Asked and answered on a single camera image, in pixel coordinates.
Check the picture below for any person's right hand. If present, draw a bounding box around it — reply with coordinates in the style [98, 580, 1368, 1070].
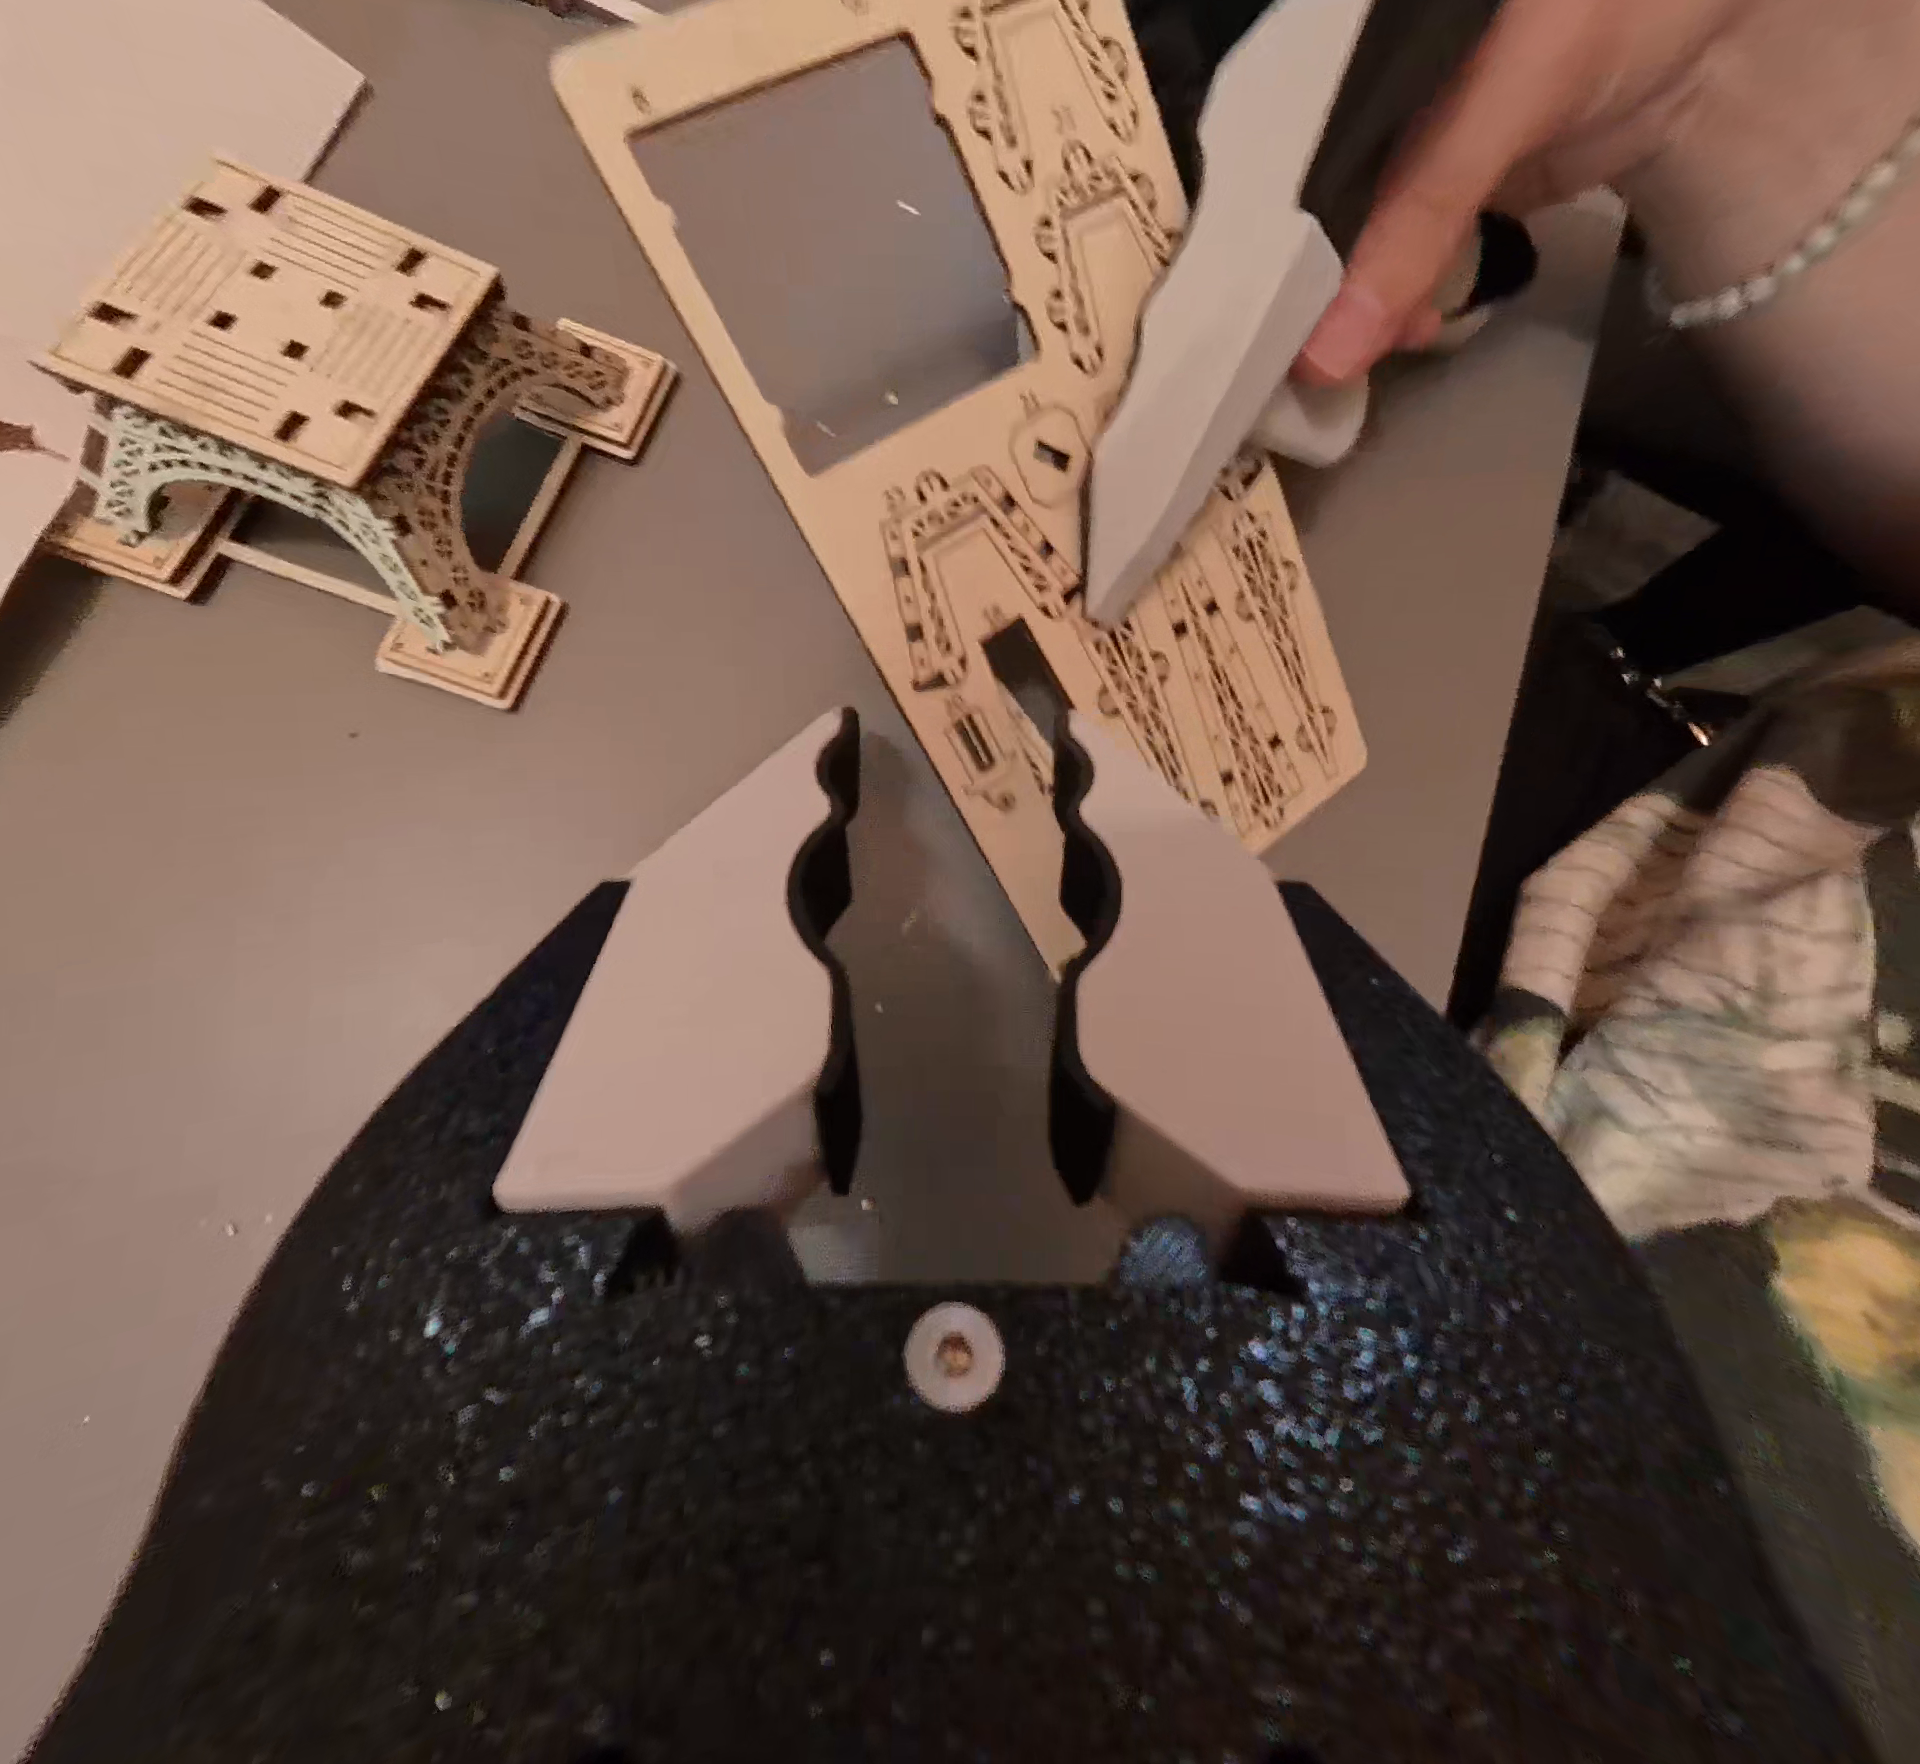
[1290, 0, 1920, 389]

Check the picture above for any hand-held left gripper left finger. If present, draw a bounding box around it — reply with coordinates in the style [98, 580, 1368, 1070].
[491, 706, 868, 1236]

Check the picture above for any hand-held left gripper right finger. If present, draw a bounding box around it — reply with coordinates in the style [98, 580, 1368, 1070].
[1046, 706, 1415, 1238]

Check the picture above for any person's printed t-shirt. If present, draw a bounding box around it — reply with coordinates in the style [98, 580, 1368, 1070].
[1477, 638, 1920, 1764]

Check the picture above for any laser-cut wooden puzzle sheet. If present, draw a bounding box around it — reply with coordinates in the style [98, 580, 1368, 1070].
[547, 0, 1369, 990]

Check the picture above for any wooden tower base model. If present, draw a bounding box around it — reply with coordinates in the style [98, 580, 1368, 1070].
[31, 151, 680, 716]

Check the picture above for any silver bead bracelet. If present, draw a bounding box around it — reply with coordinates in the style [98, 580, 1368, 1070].
[1640, 121, 1920, 335]

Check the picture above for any person's right forearm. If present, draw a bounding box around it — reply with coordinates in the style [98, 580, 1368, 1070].
[1589, 142, 1920, 626]

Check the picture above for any black bag with chain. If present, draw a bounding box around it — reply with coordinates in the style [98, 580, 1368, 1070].
[1501, 473, 1920, 806]

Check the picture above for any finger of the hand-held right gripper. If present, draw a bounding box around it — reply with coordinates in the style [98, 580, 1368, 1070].
[1079, 0, 1405, 628]

